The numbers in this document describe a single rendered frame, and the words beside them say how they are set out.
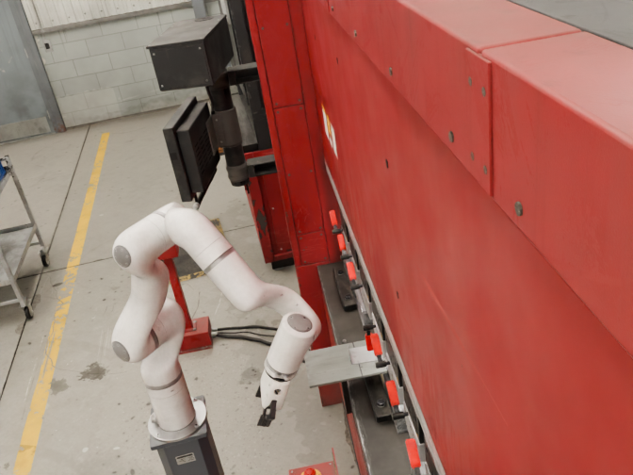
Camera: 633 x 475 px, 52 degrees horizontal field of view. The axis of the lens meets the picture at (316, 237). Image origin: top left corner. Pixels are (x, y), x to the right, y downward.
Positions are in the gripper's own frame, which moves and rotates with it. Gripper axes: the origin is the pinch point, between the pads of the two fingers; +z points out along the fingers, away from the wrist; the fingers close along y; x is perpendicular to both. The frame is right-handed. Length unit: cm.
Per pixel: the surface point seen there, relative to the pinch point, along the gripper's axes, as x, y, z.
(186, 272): -10, 271, 185
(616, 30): 6, -55, -122
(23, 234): 115, 327, 220
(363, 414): -44, 25, 28
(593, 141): 17, -74, -118
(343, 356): -37, 43, 21
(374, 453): -44, 8, 25
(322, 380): -29.1, 33.2, 22.8
